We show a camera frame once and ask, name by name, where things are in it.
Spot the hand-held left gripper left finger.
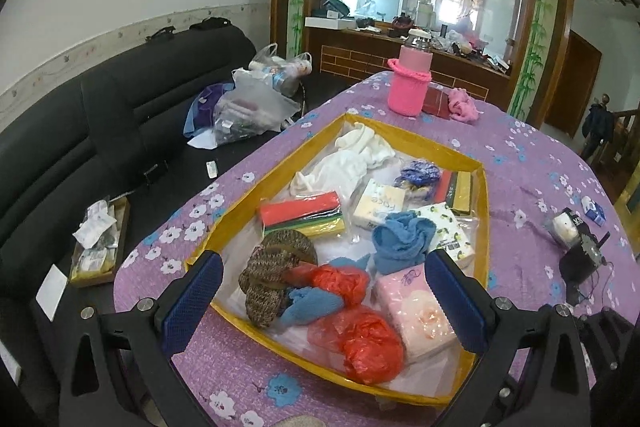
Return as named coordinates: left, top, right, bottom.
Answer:
left=59, top=250, right=224, bottom=427

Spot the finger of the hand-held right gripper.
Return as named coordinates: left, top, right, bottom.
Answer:
left=465, top=369, right=540, bottom=427

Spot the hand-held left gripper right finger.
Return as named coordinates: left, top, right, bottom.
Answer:
left=425, top=249, right=593, bottom=427

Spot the pink tissue pack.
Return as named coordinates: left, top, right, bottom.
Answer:
left=375, top=267, right=458, bottom=363

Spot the brown woven slipper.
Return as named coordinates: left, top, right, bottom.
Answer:
left=237, top=257, right=296, bottom=333

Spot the lemon print tissue pack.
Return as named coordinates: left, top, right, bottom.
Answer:
left=415, top=202, right=476, bottom=265

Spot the yellow cardboard box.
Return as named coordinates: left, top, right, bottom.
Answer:
left=185, top=111, right=493, bottom=408

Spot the blue towel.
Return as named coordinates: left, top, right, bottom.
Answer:
left=371, top=212, right=438, bottom=275

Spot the red plastic bag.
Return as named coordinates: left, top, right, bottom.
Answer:
left=295, top=263, right=372, bottom=308
left=307, top=309, right=406, bottom=385

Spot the brown fuzzy ball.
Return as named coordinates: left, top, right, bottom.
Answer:
left=250, top=229, right=321, bottom=283

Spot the striped red gold packet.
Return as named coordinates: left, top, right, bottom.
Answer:
left=435, top=169, right=476, bottom=215

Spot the white tissue pack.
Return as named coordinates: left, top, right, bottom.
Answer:
left=352, top=178, right=408, bottom=233

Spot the blue white tissue bag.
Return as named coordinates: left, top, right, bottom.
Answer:
left=392, top=159, right=441, bottom=200

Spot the colorful cloth pack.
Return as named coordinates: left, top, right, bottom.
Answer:
left=257, top=191, right=347, bottom=239

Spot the white cloth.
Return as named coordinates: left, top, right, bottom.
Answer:
left=290, top=127, right=398, bottom=198

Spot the black electric motor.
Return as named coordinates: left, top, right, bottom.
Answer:
left=557, top=232, right=612, bottom=308

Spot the wooden tray of packets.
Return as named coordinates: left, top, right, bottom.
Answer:
left=67, top=197, right=132, bottom=289

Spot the black buckle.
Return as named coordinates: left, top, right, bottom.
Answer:
left=142, top=161, right=171, bottom=184

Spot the white card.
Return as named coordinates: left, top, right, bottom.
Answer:
left=32, top=263, right=68, bottom=322

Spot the black packet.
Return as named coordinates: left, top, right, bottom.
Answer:
left=550, top=207, right=586, bottom=250

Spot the small blue packet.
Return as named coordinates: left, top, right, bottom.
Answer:
left=580, top=196, right=608, bottom=226

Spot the purple cloth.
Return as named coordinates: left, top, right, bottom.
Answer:
left=182, top=82, right=236, bottom=148

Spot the pink cloth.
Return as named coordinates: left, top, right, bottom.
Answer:
left=446, top=88, right=480, bottom=124

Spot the clear plastic bag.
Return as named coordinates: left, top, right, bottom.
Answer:
left=212, top=69, right=303, bottom=142

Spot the black sofa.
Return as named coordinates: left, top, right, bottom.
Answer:
left=0, top=24, right=351, bottom=427

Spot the wooden stair railing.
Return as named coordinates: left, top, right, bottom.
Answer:
left=597, top=107, right=640, bottom=188

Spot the pink bottle in knit sleeve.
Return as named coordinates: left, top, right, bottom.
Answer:
left=387, top=57, right=433, bottom=116

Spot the wooden door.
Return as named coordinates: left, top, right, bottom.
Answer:
left=542, top=29, right=603, bottom=140

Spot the white plastic bag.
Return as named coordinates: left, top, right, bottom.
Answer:
left=247, top=43, right=315, bottom=98

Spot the pile of assorted goods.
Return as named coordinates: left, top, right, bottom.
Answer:
left=310, top=0, right=513, bottom=75

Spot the clear bottle pink liquid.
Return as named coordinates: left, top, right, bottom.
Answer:
left=400, top=28, right=433, bottom=60

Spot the wooden counter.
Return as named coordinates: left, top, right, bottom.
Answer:
left=302, top=17, right=513, bottom=102

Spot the black bag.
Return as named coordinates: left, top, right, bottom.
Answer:
left=189, top=18, right=233, bottom=32

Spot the dark coat on post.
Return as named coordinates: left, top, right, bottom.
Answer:
left=580, top=94, right=616, bottom=158

